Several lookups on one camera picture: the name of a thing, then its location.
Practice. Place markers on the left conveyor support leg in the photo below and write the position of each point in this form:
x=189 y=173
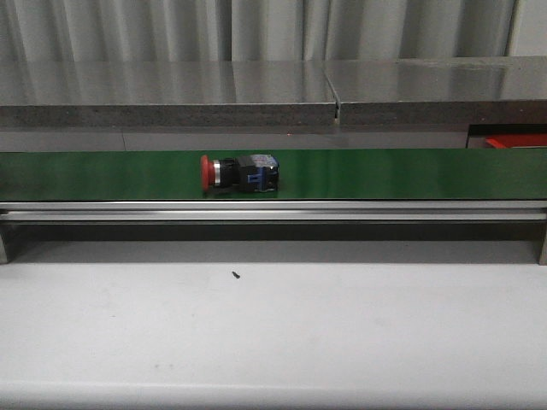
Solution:
x=7 y=243

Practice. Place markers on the red plastic bin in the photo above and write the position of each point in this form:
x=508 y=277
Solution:
x=518 y=141

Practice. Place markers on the grey stone slab left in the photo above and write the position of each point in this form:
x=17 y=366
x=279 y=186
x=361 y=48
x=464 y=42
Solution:
x=165 y=94

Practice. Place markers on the grey stone slab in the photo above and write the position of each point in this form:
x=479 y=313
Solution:
x=165 y=94
x=454 y=91

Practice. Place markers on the grey curtain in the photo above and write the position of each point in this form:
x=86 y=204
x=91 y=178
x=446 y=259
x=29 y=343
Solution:
x=240 y=31

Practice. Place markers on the green conveyor belt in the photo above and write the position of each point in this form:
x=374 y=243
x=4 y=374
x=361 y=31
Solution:
x=304 y=174

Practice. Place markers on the conveyor support leg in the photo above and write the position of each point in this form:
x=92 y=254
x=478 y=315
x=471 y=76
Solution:
x=7 y=243
x=542 y=256

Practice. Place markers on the right conveyor support leg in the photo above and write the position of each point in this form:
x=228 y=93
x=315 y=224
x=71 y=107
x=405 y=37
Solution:
x=542 y=256

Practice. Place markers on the aluminium conveyor frame rail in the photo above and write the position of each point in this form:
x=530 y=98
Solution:
x=276 y=211

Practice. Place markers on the red push button lying sideways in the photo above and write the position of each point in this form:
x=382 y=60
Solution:
x=248 y=173

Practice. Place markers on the grey stone slab right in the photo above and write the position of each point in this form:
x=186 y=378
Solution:
x=454 y=91

